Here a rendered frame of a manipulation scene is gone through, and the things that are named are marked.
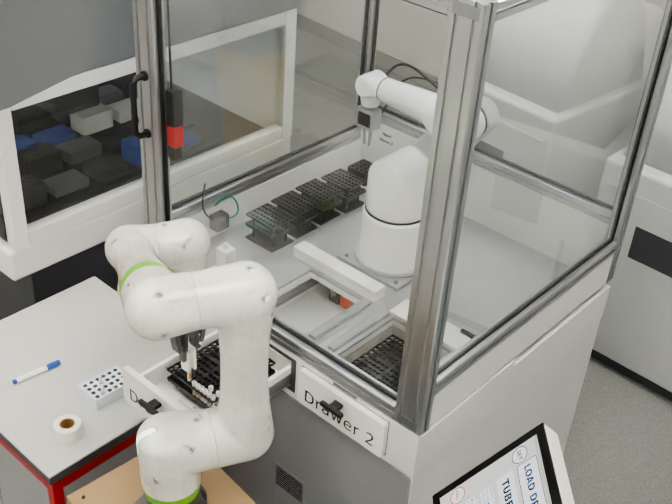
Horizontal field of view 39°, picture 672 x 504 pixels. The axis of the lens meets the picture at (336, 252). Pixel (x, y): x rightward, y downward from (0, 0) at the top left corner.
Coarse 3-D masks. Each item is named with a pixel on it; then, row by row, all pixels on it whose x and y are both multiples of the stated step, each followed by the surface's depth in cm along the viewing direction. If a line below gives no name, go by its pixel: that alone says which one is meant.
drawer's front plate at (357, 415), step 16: (304, 368) 243; (304, 384) 243; (320, 384) 238; (304, 400) 246; (320, 400) 241; (352, 400) 234; (320, 416) 244; (352, 416) 234; (368, 416) 230; (352, 432) 237; (384, 432) 228; (368, 448) 235; (384, 448) 232
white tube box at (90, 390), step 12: (108, 372) 257; (120, 372) 257; (84, 384) 252; (96, 384) 252; (108, 384) 252; (120, 384) 254; (84, 396) 251; (96, 396) 249; (108, 396) 249; (120, 396) 253; (96, 408) 248
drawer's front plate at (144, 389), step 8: (128, 368) 238; (128, 376) 238; (136, 376) 236; (128, 384) 240; (136, 384) 237; (144, 384) 234; (152, 384) 234; (128, 392) 242; (136, 392) 238; (144, 392) 235; (152, 392) 232; (160, 392) 232; (128, 400) 243; (144, 400) 237; (160, 400) 231; (168, 400) 230; (136, 408) 242; (160, 408) 233; (168, 408) 230; (176, 408) 227; (184, 408) 228
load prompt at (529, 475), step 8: (536, 456) 187; (520, 464) 190; (528, 464) 188; (536, 464) 186; (520, 472) 188; (528, 472) 186; (536, 472) 185; (520, 480) 187; (528, 480) 185; (536, 480) 183; (520, 488) 185; (528, 488) 184; (536, 488) 182; (528, 496) 182; (536, 496) 181; (544, 496) 179
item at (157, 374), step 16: (208, 336) 256; (208, 352) 258; (272, 352) 254; (160, 368) 246; (288, 368) 247; (160, 384) 248; (272, 384) 244; (288, 384) 250; (176, 400) 243; (192, 400) 243
